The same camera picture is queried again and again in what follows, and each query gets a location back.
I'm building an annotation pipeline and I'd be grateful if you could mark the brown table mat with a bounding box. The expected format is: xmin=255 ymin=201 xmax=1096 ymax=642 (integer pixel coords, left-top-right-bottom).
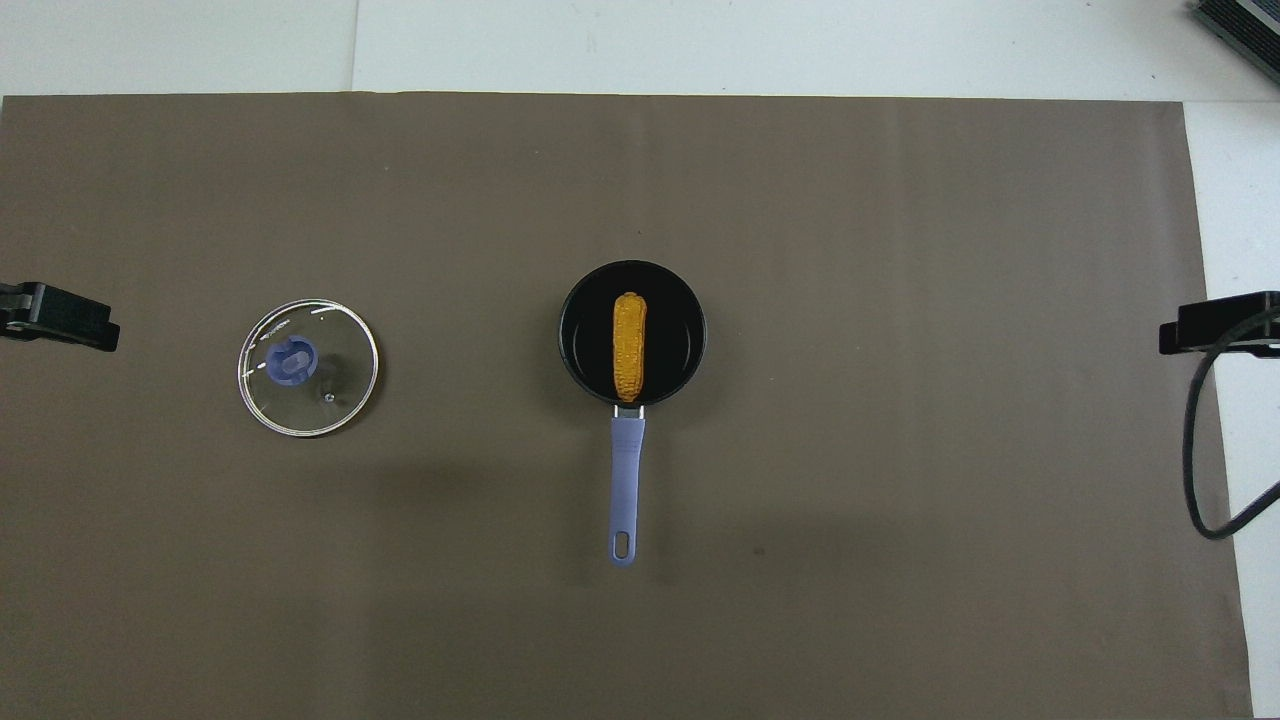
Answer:
xmin=0 ymin=92 xmax=1256 ymax=720

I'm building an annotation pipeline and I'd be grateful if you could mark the glass lid purple knob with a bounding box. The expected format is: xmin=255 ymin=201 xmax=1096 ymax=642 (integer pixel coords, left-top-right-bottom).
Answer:
xmin=237 ymin=298 xmax=381 ymax=439

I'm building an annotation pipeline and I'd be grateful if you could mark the dark ribbed metal device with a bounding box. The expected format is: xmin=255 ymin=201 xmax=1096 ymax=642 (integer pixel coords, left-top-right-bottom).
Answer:
xmin=1193 ymin=0 xmax=1280 ymax=73

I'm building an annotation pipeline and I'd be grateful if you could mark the black saucepan purple handle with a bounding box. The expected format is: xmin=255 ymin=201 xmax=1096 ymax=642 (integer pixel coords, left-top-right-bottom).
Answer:
xmin=558 ymin=260 xmax=708 ymax=569

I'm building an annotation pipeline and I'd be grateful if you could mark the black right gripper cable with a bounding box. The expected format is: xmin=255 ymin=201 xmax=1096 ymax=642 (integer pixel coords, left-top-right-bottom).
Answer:
xmin=1182 ymin=310 xmax=1280 ymax=542

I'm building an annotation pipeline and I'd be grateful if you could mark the yellow toy corn cob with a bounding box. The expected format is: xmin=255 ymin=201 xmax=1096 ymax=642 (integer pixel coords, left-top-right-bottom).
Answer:
xmin=611 ymin=291 xmax=648 ymax=404

